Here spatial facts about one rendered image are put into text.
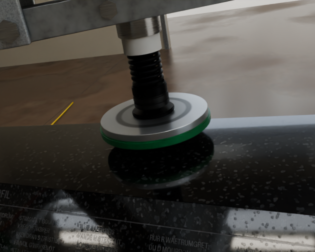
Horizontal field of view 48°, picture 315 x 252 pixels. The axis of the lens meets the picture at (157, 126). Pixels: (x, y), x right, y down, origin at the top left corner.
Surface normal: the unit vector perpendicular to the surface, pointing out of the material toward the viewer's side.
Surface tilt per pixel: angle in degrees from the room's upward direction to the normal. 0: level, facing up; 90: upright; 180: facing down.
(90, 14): 90
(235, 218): 45
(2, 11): 90
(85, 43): 90
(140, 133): 0
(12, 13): 90
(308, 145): 0
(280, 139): 0
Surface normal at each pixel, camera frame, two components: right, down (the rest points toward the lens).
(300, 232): -0.36, -0.34
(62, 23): 0.18, 0.36
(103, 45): -0.22, 0.43
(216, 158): -0.16, -0.90
